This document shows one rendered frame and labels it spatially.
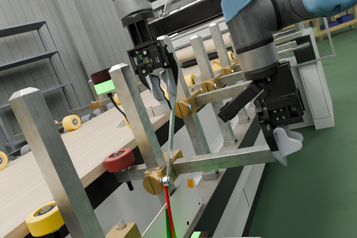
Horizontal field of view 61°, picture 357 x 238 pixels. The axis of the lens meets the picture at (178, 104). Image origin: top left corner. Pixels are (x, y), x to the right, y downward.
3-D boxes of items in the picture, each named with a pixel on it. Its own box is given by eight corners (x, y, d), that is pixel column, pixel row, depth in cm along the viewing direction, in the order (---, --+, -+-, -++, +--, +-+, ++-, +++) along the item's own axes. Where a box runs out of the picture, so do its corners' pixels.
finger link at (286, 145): (308, 169, 59) (295, 126, 58) (278, 173, 62) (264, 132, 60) (309, 161, 62) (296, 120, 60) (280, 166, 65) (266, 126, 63)
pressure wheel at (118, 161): (150, 180, 86) (135, 144, 84) (135, 196, 79) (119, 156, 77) (128, 183, 90) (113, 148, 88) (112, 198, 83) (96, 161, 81)
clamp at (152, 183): (187, 166, 81) (180, 149, 80) (164, 194, 69) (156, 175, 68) (169, 168, 83) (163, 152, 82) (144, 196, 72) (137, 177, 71)
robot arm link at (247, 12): (265, -23, 53) (218, -4, 54) (283, 38, 55) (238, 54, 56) (256, -14, 61) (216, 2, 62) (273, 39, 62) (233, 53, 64)
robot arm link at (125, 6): (118, 6, 68) (152, -8, 67) (126, 25, 69) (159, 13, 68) (108, 0, 61) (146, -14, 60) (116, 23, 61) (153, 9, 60)
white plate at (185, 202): (203, 203, 83) (191, 170, 82) (160, 279, 61) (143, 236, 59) (202, 203, 84) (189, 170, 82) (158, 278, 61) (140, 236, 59)
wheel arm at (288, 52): (293, 54, 129) (291, 46, 128) (292, 56, 126) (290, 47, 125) (190, 84, 153) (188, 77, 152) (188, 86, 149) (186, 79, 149)
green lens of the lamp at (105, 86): (126, 83, 73) (122, 75, 73) (111, 90, 68) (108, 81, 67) (108, 89, 76) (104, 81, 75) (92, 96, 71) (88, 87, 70)
